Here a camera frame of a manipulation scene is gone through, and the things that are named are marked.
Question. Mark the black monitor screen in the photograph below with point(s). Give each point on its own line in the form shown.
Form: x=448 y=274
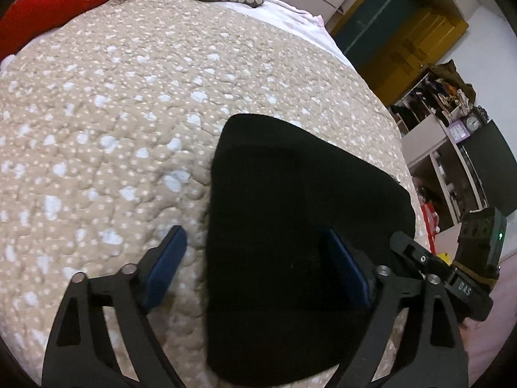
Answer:
x=495 y=165

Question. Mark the small analog clock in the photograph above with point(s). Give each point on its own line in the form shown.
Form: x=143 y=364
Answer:
x=472 y=122

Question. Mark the white bed sheet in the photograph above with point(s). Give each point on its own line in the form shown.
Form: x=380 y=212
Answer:
x=295 y=21

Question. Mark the black pants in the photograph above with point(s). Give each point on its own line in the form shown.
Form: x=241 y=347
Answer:
x=296 y=229

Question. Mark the red box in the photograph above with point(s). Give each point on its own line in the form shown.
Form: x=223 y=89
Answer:
x=431 y=220

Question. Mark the yellow wooden door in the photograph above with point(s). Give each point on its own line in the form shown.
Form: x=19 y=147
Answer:
x=419 y=43

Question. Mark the white shelf unit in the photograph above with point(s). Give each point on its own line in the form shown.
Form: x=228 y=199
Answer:
x=430 y=117

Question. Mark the beige spotted quilt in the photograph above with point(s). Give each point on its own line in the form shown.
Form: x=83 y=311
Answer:
x=108 y=129

